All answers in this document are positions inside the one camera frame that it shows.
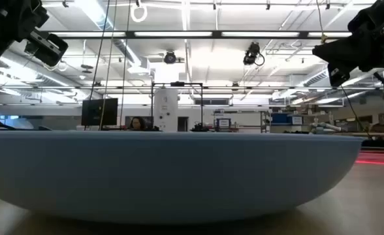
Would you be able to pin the blue storage bin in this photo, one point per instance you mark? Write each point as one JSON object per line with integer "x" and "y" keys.
{"x": 280, "y": 118}

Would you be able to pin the blue-framed sign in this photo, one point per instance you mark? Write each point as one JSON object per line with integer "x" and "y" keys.
{"x": 223, "y": 123}

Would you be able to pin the black computer monitor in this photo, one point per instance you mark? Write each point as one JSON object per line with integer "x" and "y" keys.
{"x": 99, "y": 112}

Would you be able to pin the black overhead camera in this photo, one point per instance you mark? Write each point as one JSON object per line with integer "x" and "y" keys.
{"x": 170, "y": 57}
{"x": 252, "y": 53}

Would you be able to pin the white cabinet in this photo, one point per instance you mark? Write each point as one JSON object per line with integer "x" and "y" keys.
{"x": 166, "y": 109}

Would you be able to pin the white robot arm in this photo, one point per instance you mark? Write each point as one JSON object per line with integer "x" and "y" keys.
{"x": 326, "y": 126}

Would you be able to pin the blue plastic plate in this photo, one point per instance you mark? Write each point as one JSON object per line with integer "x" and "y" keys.
{"x": 179, "y": 176}

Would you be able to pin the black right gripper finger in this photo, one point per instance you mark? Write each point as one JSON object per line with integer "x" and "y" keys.
{"x": 337, "y": 50}

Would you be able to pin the person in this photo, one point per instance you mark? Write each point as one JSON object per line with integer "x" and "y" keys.
{"x": 137, "y": 123}

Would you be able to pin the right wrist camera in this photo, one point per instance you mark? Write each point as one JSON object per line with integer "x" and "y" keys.
{"x": 338, "y": 75}

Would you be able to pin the small black robot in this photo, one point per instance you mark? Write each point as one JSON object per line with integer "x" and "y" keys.
{"x": 199, "y": 127}

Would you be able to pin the overhead light bar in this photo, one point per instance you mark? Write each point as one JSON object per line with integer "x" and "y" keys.
{"x": 216, "y": 34}

